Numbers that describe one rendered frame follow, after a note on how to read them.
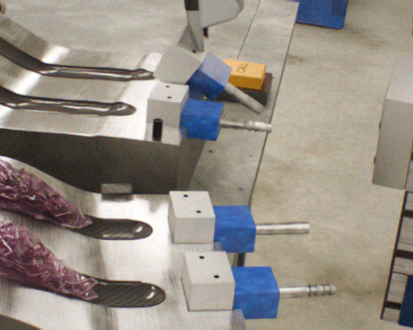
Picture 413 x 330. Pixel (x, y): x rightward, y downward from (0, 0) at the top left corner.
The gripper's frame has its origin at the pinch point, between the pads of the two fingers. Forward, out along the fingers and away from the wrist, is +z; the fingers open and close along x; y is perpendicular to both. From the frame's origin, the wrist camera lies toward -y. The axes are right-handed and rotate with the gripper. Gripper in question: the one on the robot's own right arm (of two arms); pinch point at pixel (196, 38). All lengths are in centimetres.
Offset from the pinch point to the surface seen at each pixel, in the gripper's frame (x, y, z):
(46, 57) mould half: 3.5, -19.9, 2.3
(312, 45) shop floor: 296, -2, 51
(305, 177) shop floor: 171, 1, 71
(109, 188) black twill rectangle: -22.6, -5.4, 10.9
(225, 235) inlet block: -28.1, 6.6, 13.6
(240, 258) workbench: 73, -6, 57
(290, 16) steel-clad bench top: 62, 7, 6
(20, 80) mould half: -5.0, -20.4, 3.4
